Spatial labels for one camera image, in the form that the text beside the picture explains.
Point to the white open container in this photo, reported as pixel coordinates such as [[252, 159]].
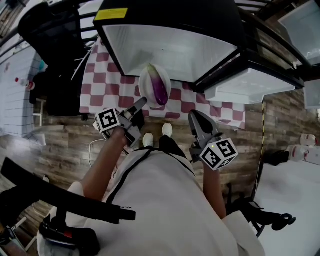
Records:
[[305, 30]]

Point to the teal object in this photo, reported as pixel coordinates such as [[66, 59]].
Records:
[[42, 65]]

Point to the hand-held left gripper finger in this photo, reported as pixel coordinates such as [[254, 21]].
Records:
[[140, 104]]

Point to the purple eggplant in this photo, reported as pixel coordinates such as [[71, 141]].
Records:
[[160, 90]]

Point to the black chest-mounted device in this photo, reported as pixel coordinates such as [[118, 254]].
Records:
[[75, 237]]

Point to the black metal rack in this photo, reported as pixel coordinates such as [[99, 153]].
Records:
[[275, 37]]

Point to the table with pink checkered cloth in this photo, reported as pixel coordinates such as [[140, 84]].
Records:
[[105, 87]]

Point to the person's white shoe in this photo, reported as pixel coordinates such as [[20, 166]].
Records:
[[148, 140], [167, 130]]

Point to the black bag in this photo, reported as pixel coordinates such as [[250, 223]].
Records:
[[277, 157]]

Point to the person's left white shoe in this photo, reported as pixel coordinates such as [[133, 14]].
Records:
[[148, 140]]

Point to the person's left forearm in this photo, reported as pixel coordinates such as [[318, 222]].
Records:
[[105, 165]]

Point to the white red sack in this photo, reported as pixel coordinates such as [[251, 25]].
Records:
[[300, 151]]

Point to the clear bottle with red cap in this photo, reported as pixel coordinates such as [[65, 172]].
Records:
[[21, 82]]

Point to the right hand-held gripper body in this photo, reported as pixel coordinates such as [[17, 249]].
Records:
[[217, 155]]

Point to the black wheeled chair base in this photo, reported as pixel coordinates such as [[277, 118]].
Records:
[[247, 210]]

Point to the table with white grid cloth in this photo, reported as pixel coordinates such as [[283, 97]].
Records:
[[15, 105]]

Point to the white side panel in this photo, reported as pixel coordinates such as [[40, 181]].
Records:
[[312, 96]]

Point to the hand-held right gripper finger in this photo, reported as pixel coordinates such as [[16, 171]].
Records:
[[207, 125], [193, 125]]

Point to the person's white shirt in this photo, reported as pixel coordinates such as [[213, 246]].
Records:
[[162, 205]]

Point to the person's right white shoe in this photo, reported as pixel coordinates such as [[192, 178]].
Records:
[[167, 130]]

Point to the person's black trousers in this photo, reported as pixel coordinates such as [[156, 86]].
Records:
[[170, 146]]

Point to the red white cup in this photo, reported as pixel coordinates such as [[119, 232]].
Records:
[[31, 85]]

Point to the black mesh office chair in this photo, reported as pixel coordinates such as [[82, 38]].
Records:
[[60, 50]]

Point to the white oval plate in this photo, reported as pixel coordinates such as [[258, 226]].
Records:
[[146, 87]]

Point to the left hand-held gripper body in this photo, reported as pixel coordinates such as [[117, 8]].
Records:
[[107, 121]]

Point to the large white sheet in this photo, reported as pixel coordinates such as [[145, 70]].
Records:
[[287, 190]]

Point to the person's right forearm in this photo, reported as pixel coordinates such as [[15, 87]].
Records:
[[213, 192]]

